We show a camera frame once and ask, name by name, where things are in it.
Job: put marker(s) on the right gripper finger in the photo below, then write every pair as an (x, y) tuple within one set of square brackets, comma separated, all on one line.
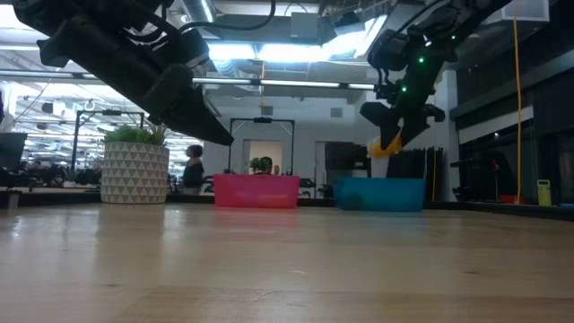
[(389, 134), (412, 130)]

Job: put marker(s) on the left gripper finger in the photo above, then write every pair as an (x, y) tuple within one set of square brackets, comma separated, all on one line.
[(208, 119), (188, 125)]

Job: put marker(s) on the orange pill bottle large cap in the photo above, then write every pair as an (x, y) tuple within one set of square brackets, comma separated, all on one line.
[(381, 152)]

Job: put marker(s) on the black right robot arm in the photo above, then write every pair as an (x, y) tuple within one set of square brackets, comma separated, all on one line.
[(453, 22)]

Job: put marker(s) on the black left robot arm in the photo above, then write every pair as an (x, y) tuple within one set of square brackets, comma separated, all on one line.
[(89, 13)]

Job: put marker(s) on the blue plastic bin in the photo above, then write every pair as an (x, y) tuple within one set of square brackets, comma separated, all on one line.
[(381, 195)]

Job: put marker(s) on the pink plastic bin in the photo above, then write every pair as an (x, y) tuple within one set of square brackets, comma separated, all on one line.
[(255, 190)]

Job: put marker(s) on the black folded panels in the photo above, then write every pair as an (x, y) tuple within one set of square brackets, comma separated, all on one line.
[(412, 166)]

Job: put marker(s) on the dark cabinet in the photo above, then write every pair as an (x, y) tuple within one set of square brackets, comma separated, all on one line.
[(347, 157)]

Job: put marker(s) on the green plant in planter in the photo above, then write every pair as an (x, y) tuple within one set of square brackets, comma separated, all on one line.
[(130, 135)]

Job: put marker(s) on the small green potted plant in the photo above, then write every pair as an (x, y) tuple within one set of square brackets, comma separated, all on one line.
[(255, 164)]

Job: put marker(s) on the triangle-patterned planter pot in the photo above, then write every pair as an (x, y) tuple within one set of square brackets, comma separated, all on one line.
[(134, 175)]

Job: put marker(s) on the long ceiling light bar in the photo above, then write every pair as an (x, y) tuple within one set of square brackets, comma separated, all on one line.
[(296, 83)]

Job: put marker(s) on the red object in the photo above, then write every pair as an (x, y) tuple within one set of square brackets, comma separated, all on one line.
[(509, 198)]

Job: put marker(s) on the grey ceiling unit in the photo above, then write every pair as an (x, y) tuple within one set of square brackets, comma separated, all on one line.
[(305, 24)]

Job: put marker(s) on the white ceiling box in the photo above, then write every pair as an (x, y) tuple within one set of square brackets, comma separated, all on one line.
[(524, 11)]

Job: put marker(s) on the dark monitor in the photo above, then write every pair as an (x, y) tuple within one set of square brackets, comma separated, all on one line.
[(11, 150)]

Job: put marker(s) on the black stand frame with camera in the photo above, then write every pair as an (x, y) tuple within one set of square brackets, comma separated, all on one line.
[(262, 119)]

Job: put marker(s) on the grey wall vent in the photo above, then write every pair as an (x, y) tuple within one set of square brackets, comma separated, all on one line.
[(266, 110), (336, 112)]

